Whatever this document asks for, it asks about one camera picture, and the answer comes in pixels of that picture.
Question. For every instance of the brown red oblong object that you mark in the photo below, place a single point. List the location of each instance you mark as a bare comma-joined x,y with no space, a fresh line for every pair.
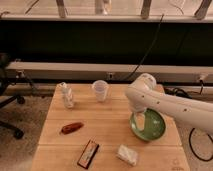
67,129

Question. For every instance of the green ceramic bowl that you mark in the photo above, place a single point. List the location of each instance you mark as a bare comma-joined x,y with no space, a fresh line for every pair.
153,126

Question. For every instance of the white crumpled sponge block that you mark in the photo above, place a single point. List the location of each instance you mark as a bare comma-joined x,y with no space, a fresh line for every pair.
127,154

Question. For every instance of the clear plastic cup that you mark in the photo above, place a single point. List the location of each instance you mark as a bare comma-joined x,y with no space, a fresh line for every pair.
100,89

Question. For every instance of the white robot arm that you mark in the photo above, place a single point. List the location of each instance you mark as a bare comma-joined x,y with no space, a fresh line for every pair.
141,94

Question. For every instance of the dark rectangular box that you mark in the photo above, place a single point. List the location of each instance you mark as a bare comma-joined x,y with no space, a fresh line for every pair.
88,154

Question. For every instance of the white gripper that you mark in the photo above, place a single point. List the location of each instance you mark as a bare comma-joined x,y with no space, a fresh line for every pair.
140,121

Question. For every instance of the black office chair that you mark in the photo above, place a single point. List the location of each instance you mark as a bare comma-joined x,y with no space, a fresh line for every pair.
4,83

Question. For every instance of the grey metal rail beam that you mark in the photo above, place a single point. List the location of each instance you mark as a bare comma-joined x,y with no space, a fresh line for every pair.
114,72

